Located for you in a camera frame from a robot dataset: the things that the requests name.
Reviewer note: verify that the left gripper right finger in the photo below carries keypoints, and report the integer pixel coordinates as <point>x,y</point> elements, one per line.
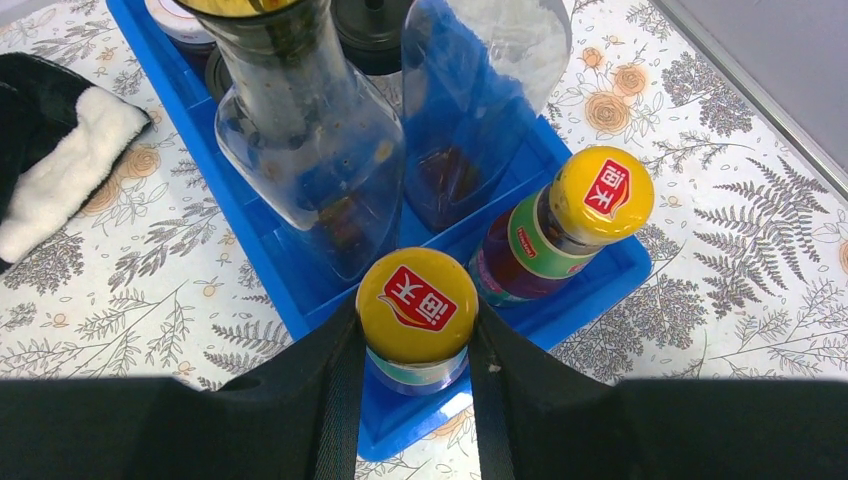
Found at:
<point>537,418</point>

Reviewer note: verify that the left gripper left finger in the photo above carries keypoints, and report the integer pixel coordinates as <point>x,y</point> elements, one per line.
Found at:
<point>295,416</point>

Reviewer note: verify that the blue plastic divided bin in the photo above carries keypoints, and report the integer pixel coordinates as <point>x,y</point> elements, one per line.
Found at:
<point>390,422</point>

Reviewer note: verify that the yellow cap sauce bottle front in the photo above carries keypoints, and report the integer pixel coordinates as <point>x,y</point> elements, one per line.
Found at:
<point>417,308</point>

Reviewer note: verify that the yellow cap sauce bottle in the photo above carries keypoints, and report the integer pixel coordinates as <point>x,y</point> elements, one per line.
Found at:
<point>417,308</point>
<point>601,195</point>

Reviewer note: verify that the glass oil bottle front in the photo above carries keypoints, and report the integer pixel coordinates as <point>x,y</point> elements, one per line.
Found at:
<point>307,130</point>

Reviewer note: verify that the glass oil bottle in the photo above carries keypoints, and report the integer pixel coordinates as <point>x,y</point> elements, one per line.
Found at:
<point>307,130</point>
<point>475,77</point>

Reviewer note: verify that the black lid shaker jar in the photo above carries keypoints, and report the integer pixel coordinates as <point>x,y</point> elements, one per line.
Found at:
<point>370,33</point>

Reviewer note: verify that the white lid brown sauce jar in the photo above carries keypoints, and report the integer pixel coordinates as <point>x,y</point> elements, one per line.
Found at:
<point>183,29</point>

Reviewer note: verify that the floral tablecloth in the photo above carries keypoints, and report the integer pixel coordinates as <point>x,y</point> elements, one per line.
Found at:
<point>748,276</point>

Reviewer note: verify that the black white checkered blanket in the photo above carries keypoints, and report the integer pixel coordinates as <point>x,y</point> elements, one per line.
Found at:
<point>61,137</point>

